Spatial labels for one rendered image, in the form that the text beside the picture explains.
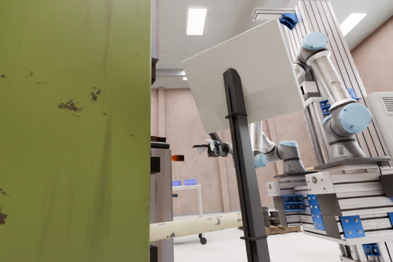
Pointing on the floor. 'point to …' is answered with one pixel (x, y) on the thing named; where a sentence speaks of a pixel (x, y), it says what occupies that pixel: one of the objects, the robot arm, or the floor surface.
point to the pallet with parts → (270, 221)
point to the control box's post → (247, 169)
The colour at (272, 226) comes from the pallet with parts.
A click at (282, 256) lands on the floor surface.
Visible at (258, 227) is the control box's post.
